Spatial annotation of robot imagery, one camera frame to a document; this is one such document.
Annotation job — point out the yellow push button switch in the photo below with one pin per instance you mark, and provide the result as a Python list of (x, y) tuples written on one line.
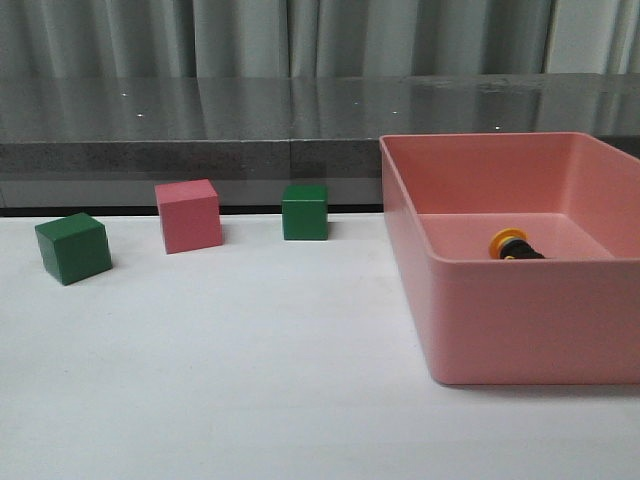
[(511, 243)]

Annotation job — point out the green cube block centre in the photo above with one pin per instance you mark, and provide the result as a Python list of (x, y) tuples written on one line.
[(305, 212)]

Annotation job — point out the green cube block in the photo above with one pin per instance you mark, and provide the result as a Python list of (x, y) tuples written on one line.
[(74, 248), (305, 212)]

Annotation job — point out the pink cube block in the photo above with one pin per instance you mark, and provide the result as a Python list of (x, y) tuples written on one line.
[(189, 215)]

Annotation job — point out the green cube block left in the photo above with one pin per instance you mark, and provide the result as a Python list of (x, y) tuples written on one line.
[(74, 248)]

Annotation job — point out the dark glossy counter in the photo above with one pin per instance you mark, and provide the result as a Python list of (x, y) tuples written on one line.
[(102, 145)]

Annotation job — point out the pink plastic bin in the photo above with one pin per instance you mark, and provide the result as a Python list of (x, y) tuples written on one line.
[(571, 318)]

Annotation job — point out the grey curtain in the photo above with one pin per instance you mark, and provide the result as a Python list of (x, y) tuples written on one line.
[(269, 39)]

